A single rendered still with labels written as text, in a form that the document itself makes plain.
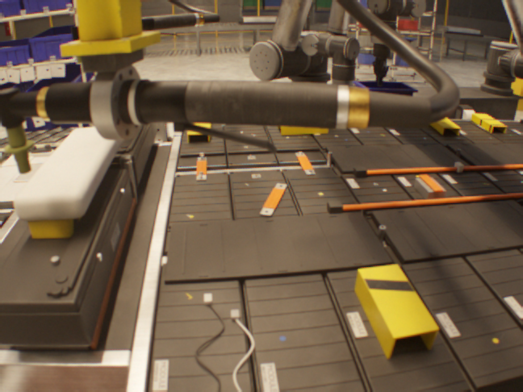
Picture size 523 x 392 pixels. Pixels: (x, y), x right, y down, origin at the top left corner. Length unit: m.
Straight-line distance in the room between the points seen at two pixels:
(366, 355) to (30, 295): 0.47
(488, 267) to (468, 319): 0.17
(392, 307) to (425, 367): 0.10
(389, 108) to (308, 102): 0.08
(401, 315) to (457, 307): 0.14
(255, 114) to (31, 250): 0.44
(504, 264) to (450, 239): 0.12
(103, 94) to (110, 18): 0.08
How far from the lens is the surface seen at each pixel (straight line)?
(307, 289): 0.67
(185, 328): 0.61
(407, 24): 7.40
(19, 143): 0.55
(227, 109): 0.40
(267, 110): 0.39
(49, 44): 3.46
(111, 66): 0.42
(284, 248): 0.75
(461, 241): 0.86
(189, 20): 1.39
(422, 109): 0.41
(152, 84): 0.43
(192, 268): 0.71
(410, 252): 0.78
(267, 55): 1.92
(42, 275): 0.62
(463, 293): 0.74
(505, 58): 3.02
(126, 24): 0.43
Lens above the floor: 1.45
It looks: 28 degrees down
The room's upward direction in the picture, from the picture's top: straight up
